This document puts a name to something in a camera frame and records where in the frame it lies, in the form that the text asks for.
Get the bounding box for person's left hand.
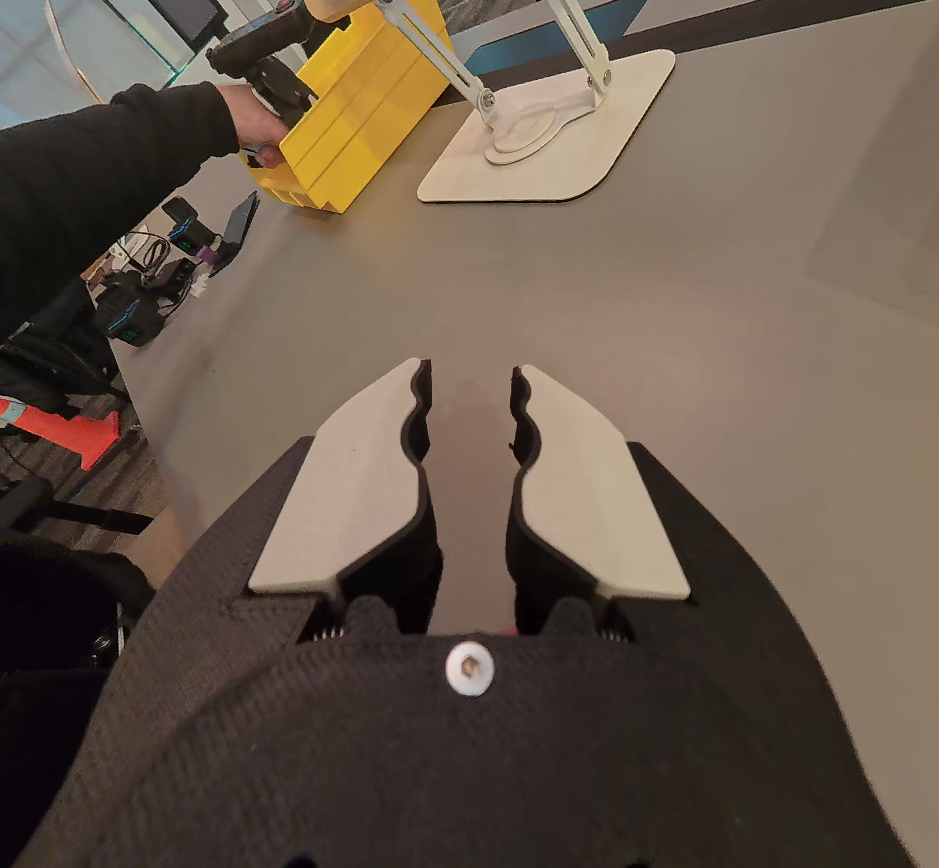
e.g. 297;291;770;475
217;83;293;171

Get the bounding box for white adjustable stand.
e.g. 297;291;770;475
374;0;677;205

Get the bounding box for person's left forearm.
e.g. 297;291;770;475
0;82;243;337

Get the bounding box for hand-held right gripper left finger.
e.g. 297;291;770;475
246;357;444;636

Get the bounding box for blue flat panel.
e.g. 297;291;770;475
462;0;655;80

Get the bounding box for black device with blue light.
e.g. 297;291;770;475
95;274;166;348
161;197;221;256

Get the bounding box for orange safety item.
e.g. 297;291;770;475
0;399;122;473

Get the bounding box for yellow plastic bin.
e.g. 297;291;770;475
238;0;452;215

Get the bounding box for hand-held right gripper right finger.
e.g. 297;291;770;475
505;363;693;636

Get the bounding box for black power strip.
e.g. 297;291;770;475
143;258;199;300

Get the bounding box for dark tablet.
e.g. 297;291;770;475
209;191;261;278

